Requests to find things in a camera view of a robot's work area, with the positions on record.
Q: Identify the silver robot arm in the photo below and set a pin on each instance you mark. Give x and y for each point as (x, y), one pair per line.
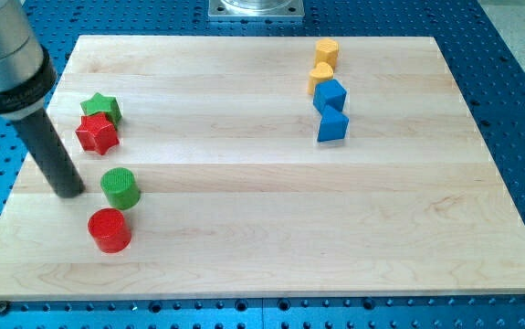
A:
(26, 71)

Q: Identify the green star block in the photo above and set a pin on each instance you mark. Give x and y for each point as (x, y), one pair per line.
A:
(99, 103)

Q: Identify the red star block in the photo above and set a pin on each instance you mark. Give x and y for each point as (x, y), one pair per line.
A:
(97, 133)

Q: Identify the wooden board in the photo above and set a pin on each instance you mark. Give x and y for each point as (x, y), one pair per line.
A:
(240, 200)

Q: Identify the blue triangular block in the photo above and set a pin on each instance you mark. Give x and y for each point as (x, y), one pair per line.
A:
(333, 125)

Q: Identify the blue cube block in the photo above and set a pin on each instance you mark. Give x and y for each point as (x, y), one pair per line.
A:
(329, 93)

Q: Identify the yellow heart block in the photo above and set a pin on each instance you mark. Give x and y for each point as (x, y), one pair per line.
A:
(320, 73)

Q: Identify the yellow hexagon block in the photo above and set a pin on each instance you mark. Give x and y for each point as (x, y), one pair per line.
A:
(327, 51)

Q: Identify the green cylinder block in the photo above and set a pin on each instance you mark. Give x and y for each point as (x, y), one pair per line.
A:
(120, 188)

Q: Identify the red cylinder block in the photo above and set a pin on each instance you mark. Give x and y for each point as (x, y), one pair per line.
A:
(109, 229)

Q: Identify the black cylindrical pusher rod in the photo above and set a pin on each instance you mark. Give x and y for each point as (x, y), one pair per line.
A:
(43, 143)

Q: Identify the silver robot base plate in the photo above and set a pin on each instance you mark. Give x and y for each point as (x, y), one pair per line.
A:
(227, 9)

